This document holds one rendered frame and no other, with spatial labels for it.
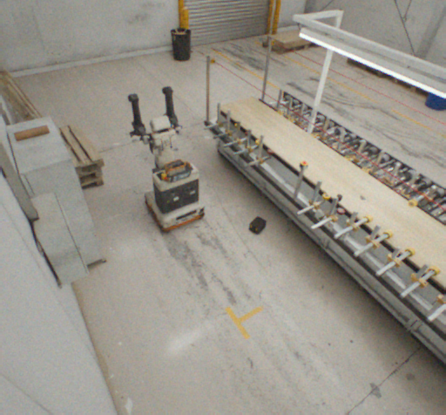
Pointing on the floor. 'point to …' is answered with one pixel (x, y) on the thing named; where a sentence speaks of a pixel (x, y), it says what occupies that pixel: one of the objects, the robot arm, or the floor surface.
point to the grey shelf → (55, 180)
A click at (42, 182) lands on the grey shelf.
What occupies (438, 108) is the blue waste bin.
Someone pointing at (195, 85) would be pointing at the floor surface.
